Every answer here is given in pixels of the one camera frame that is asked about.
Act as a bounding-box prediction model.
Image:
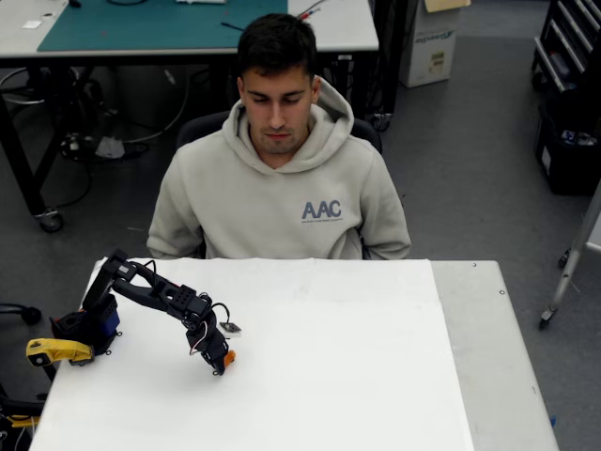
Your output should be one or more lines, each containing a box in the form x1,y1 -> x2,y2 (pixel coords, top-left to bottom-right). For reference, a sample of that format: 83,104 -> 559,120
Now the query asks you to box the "white paper sheet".
28,257 -> 475,451

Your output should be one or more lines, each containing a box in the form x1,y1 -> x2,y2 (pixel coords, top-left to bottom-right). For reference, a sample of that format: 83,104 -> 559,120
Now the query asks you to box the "man in beige hoodie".
146,12 -> 413,261

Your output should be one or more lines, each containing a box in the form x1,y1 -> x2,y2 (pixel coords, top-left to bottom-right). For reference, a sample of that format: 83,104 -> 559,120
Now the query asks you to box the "black and yellow clamp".
0,392 -> 46,429

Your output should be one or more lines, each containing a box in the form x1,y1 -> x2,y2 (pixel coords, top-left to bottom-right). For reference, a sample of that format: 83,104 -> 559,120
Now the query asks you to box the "black office chair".
175,110 -> 384,260

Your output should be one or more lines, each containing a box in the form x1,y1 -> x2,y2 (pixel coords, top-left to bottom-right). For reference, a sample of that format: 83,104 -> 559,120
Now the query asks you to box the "crumpled white paper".
95,135 -> 126,160

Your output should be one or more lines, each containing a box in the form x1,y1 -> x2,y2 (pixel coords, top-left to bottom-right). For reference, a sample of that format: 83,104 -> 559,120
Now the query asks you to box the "green cutting mat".
36,0 -> 289,53

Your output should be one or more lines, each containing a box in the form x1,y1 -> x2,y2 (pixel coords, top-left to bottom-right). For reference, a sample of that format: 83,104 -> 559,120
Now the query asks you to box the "grey metal stand leg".
538,180 -> 601,330

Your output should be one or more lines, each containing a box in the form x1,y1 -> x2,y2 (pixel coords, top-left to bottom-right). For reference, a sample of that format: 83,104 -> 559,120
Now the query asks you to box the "white cardboard box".
398,0 -> 472,89

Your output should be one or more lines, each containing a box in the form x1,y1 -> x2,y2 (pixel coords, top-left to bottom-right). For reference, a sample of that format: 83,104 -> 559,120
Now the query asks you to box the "black bin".
533,91 -> 601,197

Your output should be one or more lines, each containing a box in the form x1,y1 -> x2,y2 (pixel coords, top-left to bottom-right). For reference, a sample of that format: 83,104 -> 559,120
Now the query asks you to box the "black tool drawer cart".
531,0 -> 601,95

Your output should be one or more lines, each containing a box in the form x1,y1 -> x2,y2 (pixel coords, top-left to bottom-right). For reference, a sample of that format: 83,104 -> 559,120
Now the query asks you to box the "black metal rack frame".
370,0 -> 420,132

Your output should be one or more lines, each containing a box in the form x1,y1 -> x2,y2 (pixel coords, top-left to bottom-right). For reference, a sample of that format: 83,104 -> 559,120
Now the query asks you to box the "grey workbench with black frame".
0,0 -> 380,234

